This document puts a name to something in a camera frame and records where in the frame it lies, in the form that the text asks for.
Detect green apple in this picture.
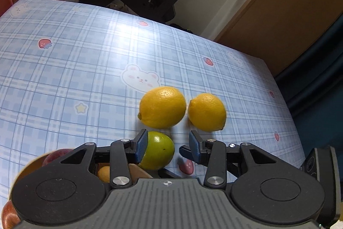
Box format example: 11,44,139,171
138,131,175,171

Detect yellow lemon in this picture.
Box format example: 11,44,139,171
188,93,227,132
138,86,187,129

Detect red apple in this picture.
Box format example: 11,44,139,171
42,149,72,166

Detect cream round plate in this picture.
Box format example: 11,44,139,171
11,153,50,187

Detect dark purple mangosteen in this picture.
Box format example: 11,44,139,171
128,163,152,184

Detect dark teal curtain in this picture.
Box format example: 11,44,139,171
275,16,342,156

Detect blue plaid strawberry tablecloth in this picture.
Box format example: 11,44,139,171
1,0,305,204

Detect brown wooden wardrobe panel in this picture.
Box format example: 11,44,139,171
215,0,342,75

